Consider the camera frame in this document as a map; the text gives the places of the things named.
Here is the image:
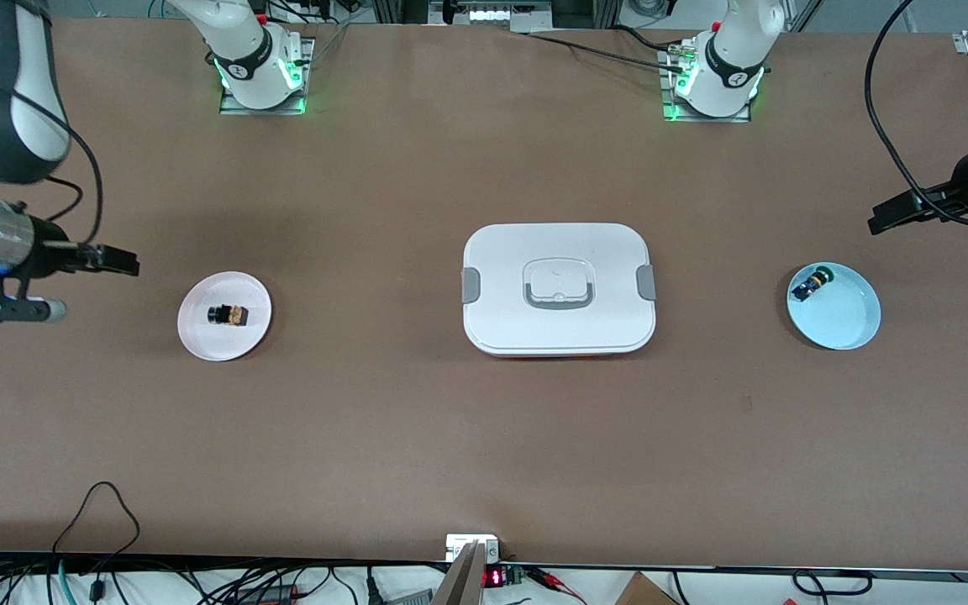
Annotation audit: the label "white lidded lunch box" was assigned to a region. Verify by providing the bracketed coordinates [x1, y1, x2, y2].
[461, 223, 657, 360]

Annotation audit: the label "small white box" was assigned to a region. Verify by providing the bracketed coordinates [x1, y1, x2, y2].
[445, 534, 500, 562]

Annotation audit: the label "pink round plate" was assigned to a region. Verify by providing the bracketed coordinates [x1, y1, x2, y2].
[177, 271, 273, 362]

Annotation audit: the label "light blue round plate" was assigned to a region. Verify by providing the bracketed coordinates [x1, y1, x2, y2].
[786, 262, 881, 351]

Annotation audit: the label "black table edge strip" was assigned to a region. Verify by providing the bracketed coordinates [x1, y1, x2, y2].
[0, 550, 968, 585]

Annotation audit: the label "brown cardboard piece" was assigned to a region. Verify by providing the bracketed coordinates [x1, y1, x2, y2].
[614, 571, 678, 605]

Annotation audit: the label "red clip leads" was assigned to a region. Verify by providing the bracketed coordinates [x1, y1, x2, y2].
[526, 567, 587, 605]

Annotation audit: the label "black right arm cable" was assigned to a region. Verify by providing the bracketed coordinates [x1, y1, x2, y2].
[5, 84, 107, 250]

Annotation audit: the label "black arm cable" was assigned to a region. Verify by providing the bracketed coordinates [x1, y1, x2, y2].
[864, 0, 968, 229]
[5, 84, 107, 250]

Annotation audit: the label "blue green push switch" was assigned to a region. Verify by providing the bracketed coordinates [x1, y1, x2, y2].
[791, 266, 836, 302]

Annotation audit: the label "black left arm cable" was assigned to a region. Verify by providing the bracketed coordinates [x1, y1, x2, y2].
[864, 0, 968, 229]

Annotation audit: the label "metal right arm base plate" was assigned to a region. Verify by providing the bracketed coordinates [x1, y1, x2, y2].
[217, 37, 316, 116]

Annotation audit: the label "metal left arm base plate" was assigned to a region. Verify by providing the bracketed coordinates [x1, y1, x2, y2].
[659, 46, 754, 124]

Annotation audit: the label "long black table cable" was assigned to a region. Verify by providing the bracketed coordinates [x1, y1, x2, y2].
[524, 32, 687, 68]

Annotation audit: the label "flat looped black cable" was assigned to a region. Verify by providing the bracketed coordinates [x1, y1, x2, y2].
[791, 570, 873, 599]

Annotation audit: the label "black metal frame structure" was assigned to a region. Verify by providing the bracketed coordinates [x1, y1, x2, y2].
[371, 0, 619, 33]

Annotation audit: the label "grey metal bracket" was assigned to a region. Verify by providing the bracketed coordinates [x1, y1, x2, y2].
[434, 542, 487, 605]

